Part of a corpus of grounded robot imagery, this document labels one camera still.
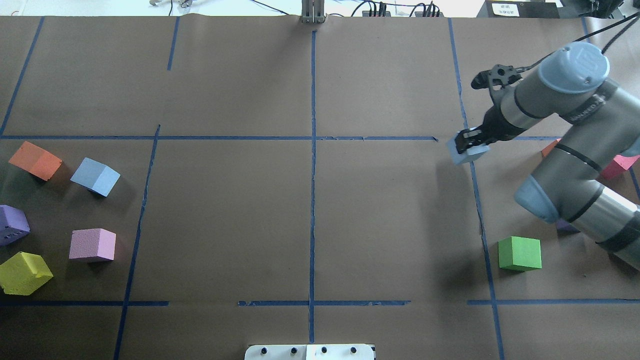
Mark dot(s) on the dark purple foam block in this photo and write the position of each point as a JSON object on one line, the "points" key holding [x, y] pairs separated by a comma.
{"points": [[13, 225]]}

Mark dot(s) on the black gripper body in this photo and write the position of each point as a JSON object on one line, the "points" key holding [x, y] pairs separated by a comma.
{"points": [[494, 125]]}

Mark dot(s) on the light blue foam block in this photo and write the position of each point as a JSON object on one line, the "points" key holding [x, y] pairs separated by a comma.
{"points": [[464, 157]]}

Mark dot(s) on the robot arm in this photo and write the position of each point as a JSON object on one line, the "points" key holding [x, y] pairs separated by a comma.
{"points": [[574, 83]]}

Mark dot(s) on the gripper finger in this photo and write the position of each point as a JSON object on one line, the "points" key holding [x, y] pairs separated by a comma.
{"points": [[481, 148], [468, 138]]}

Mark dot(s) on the light pink foam block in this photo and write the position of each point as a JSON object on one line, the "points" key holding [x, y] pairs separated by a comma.
{"points": [[92, 245]]}

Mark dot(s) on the white control box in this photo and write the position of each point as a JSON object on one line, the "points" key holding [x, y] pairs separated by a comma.
{"points": [[335, 351]]}

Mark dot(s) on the green foam block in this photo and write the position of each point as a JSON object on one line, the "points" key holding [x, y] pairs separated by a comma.
{"points": [[519, 254]]}

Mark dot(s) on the orange-red foam block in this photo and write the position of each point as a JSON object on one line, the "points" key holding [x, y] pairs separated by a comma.
{"points": [[36, 161]]}

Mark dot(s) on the yellow foam block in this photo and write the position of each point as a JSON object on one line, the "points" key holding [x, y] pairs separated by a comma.
{"points": [[23, 274]]}

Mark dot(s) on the magenta foam block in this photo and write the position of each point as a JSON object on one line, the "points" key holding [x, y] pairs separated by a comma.
{"points": [[618, 166]]}

